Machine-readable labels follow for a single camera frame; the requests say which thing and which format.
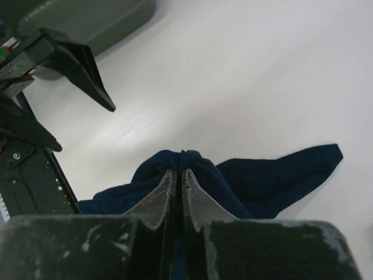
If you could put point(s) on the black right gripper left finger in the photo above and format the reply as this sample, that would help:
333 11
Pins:
128 246

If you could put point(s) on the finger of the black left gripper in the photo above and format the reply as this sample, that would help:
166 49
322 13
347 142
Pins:
76 62
19 126

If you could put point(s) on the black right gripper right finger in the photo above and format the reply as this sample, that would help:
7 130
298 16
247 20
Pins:
222 246

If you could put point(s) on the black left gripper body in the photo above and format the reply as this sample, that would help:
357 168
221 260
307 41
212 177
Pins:
32 182

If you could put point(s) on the navy blue t-shirt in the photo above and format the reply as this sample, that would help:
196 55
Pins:
248 188

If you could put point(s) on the dark green plastic bin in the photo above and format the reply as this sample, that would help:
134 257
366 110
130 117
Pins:
97 24

